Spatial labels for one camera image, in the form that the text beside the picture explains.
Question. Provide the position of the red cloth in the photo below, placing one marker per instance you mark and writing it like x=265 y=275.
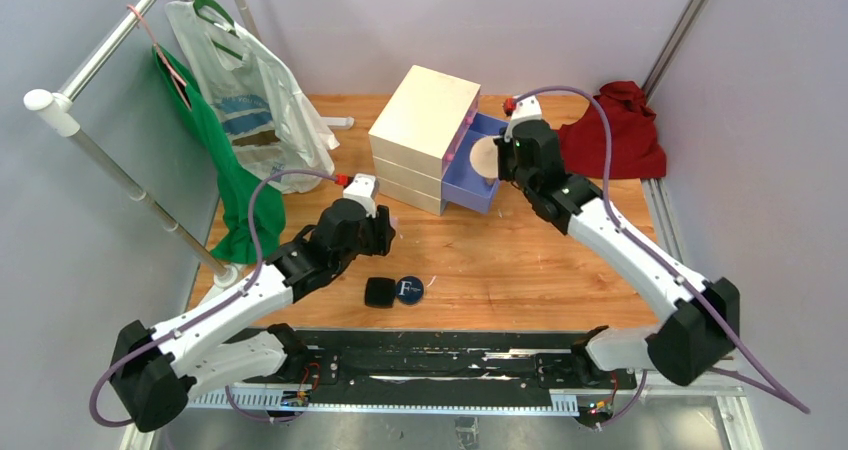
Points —
x=636 y=152

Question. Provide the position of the round beige powder puff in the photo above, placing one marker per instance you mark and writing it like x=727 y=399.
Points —
x=483 y=158

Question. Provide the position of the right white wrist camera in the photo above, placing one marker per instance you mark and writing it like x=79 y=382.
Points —
x=521 y=110

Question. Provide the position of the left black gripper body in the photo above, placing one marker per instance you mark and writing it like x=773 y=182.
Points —
x=374 y=237

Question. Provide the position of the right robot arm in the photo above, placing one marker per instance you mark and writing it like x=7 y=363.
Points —
x=699 y=319

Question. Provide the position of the white plastic bag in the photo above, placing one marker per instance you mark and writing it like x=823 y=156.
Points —
x=271 y=125

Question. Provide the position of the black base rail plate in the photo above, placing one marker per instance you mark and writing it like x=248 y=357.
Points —
x=429 y=368

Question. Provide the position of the green clothes hanger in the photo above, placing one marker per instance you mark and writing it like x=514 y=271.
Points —
x=213 y=13

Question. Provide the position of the pink clothes hanger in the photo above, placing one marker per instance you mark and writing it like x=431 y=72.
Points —
x=178 y=82

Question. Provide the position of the black square compact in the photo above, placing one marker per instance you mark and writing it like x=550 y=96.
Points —
x=380 y=292

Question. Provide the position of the blue purple drawer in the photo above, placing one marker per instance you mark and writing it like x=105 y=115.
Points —
x=461 y=184

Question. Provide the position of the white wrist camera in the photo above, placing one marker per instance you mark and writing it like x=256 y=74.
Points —
x=363 y=189
x=521 y=110

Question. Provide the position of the round navy compact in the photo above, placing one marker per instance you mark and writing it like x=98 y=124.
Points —
x=409 y=290

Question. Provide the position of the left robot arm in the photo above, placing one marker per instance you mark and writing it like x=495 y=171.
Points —
x=156 y=371

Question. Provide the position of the aluminium frame rail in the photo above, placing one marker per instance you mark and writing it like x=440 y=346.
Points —
x=714 y=407

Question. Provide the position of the green cloth bag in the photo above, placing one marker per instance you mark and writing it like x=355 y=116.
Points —
x=235 y=184

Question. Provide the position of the white mini drawer cabinet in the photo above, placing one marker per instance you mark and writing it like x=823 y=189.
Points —
x=417 y=135

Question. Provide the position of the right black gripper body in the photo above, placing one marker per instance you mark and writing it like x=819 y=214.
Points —
x=507 y=169

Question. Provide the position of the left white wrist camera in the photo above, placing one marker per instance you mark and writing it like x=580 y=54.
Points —
x=363 y=189

